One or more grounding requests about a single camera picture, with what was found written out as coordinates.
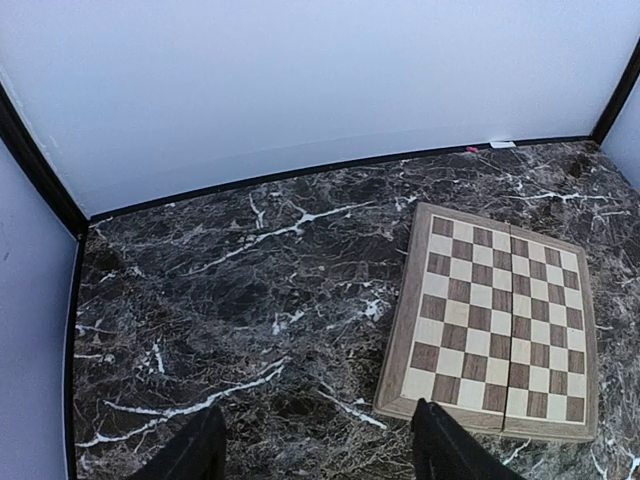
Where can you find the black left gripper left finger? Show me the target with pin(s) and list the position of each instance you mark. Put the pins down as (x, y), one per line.
(197, 451)

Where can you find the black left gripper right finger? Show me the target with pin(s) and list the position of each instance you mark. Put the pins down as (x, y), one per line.
(443, 449)

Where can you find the black enclosure frame post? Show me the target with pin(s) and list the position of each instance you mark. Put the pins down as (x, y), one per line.
(32, 162)
(617, 43)

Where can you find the white paper label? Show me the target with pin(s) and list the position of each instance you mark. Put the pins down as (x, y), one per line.
(502, 144)

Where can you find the black enclosure frame post right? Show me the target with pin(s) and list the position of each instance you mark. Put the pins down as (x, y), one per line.
(617, 43)

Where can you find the black enclosure frame post left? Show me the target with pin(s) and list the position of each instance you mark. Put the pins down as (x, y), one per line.
(32, 162)

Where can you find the wooden chess board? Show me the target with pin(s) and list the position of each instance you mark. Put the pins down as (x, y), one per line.
(495, 324)

